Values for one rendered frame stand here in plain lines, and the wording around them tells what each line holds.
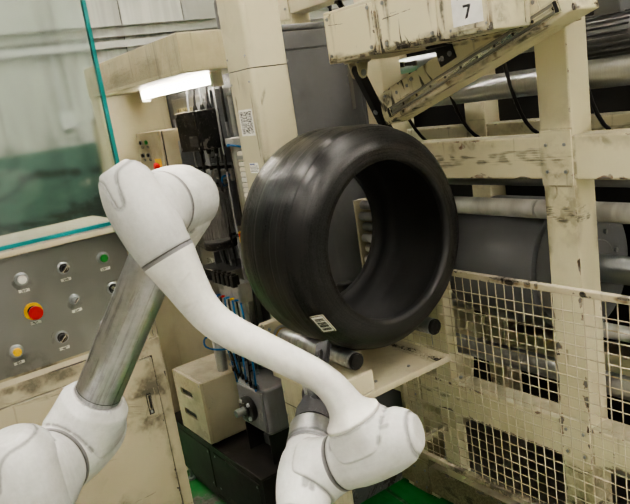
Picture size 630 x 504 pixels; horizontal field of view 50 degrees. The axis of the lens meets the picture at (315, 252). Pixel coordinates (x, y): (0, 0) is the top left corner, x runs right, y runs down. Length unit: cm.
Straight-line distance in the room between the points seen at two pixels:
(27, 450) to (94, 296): 82
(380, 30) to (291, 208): 58
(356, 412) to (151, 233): 46
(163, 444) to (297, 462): 112
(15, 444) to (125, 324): 30
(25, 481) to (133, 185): 60
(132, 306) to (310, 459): 48
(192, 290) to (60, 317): 100
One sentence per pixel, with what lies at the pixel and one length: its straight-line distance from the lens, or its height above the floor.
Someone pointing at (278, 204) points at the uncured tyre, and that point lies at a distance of 159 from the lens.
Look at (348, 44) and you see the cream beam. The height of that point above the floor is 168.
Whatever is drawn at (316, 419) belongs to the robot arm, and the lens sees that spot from 132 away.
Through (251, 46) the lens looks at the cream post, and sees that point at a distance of 193.
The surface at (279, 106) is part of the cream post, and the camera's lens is 196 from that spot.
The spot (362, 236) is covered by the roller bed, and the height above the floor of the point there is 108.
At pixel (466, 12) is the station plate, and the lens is 167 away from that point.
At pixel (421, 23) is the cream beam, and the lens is 176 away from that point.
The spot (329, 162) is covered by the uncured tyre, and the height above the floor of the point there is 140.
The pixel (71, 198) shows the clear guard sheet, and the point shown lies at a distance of 209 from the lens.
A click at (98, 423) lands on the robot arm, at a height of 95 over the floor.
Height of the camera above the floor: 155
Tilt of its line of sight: 13 degrees down
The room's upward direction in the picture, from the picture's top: 9 degrees counter-clockwise
